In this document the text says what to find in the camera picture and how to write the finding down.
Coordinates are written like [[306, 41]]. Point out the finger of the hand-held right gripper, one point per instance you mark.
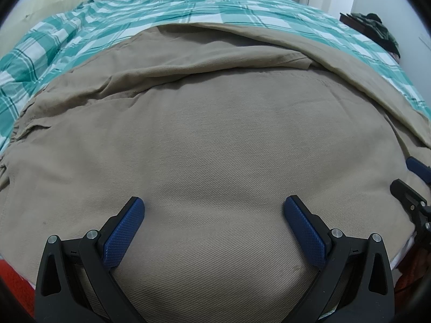
[[416, 167], [405, 190]]

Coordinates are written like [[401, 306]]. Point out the dark clothes pile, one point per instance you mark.
[[380, 30]]

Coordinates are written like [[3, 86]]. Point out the dark wooden furniture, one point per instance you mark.
[[348, 20]]

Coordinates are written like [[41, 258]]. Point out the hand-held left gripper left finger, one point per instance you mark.
[[123, 230]]

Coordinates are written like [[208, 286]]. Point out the cream pillow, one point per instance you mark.
[[57, 0]]

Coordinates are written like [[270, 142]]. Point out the beige pants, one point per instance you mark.
[[215, 141]]

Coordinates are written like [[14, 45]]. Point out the white towel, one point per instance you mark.
[[402, 252]]

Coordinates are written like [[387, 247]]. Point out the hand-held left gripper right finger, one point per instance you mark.
[[307, 234]]

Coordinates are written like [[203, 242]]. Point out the green white plaid blanket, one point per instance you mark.
[[101, 23]]

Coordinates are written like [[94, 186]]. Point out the orange red cloth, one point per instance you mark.
[[15, 286]]

